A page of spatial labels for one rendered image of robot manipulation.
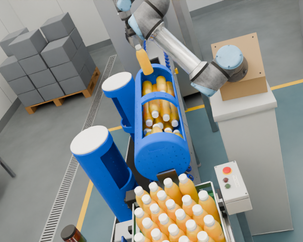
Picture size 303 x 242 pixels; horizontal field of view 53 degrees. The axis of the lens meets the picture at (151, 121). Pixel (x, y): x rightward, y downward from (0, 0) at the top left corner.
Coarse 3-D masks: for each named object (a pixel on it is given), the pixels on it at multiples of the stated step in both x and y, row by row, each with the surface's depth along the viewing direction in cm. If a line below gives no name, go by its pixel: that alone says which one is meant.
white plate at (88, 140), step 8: (88, 128) 217; (96, 128) 214; (104, 128) 210; (80, 136) 213; (88, 136) 209; (96, 136) 206; (104, 136) 202; (72, 144) 209; (80, 144) 205; (88, 144) 202; (96, 144) 198; (80, 152) 198; (88, 152) 196
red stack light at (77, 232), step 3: (78, 231) 120; (75, 234) 117; (78, 234) 119; (72, 237) 117; (75, 237) 118; (78, 237) 119; (63, 240) 117; (66, 240) 116; (69, 240) 117; (72, 240) 117; (75, 240) 118; (78, 240) 119
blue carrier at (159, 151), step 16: (160, 64) 218; (144, 80) 225; (144, 96) 186; (160, 96) 181; (176, 96) 194; (176, 128) 191; (144, 144) 149; (160, 144) 148; (176, 144) 149; (144, 160) 154; (160, 160) 154; (176, 160) 155; (144, 176) 161
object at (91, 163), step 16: (112, 144) 224; (80, 160) 202; (96, 160) 200; (112, 160) 237; (96, 176) 208; (112, 176) 245; (128, 176) 245; (112, 192) 217; (112, 208) 232; (128, 208) 229
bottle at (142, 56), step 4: (140, 48) 198; (136, 52) 200; (140, 52) 198; (144, 52) 200; (140, 56) 199; (144, 56) 200; (140, 60) 201; (144, 60) 201; (148, 60) 203; (140, 64) 204; (144, 64) 202; (148, 64) 203; (144, 68) 204; (148, 68) 204; (152, 68) 208; (144, 72) 206; (148, 72) 206; (152, 72) 207
